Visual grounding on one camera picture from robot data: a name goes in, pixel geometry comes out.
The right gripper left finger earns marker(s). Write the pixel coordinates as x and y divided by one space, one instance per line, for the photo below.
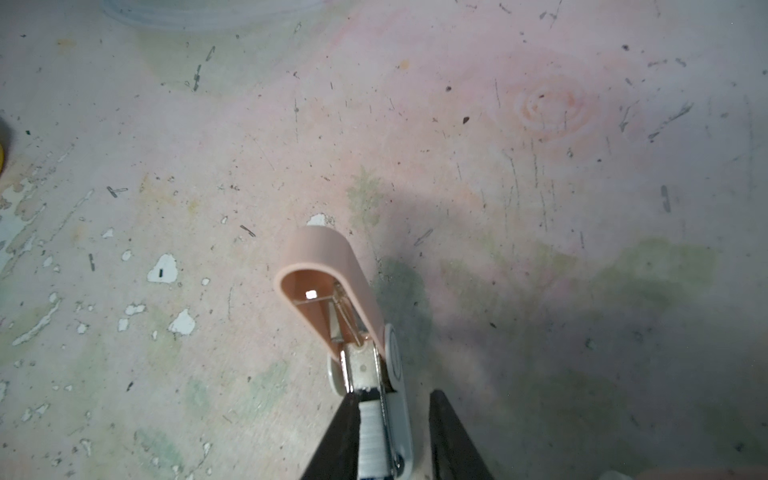
337 455

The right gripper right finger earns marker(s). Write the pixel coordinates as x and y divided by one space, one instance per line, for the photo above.
453 453

